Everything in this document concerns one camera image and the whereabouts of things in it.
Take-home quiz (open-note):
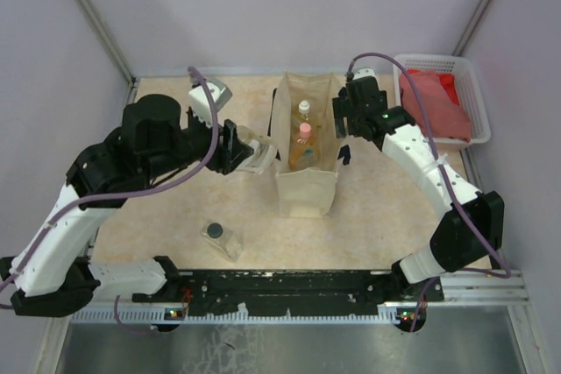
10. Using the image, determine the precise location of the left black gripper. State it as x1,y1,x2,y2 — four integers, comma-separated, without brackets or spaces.
144,105,254,180

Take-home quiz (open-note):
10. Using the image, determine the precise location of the amber bottle white cap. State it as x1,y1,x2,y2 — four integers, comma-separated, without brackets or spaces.
237,126,278,174

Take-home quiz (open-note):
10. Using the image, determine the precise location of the yellow liquid bottle white cap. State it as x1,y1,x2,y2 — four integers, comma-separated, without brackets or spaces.
292,100,321,128

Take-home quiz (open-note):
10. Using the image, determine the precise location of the pink cap orange bottle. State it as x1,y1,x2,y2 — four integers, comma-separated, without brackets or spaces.
288,123,320,172

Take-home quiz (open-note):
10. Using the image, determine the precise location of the beige canvas bag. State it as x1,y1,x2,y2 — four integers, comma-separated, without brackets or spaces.
269,72,348,218

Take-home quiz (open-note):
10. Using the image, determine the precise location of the clear jar teal lid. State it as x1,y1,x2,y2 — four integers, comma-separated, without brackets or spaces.
300,149,317,166

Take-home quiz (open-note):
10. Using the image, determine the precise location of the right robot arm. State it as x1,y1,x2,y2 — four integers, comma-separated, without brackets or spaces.
332,70,505,300

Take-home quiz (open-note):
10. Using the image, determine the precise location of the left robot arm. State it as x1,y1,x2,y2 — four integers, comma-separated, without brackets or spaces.
1,94,258,318

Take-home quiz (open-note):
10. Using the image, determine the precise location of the clear bottle black cap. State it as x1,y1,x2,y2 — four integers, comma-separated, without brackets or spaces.
201,221,243,262

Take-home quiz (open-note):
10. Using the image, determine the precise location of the pink red cloth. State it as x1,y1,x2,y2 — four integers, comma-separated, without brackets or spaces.
399,69,472,142

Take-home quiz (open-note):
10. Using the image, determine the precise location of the white plastic basket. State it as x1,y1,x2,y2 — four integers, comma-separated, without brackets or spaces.
394,53,491,150

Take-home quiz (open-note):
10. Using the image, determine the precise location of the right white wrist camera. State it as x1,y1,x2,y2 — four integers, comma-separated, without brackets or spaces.
345,67,377,81

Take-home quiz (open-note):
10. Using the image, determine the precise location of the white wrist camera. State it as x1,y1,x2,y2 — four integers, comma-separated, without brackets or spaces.
187,76,233,126
345,67,377,81

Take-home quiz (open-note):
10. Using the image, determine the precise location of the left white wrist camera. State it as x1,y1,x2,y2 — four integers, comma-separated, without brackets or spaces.
187,76,233,126

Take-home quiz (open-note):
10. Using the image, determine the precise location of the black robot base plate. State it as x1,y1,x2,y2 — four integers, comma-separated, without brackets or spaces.
132,270,444,329

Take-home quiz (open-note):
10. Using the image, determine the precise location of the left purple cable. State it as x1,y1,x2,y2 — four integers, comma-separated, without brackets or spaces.
0,66,219,336

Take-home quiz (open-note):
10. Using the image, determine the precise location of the aluminium rail frame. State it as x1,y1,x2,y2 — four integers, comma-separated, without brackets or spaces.
68,270,529,332

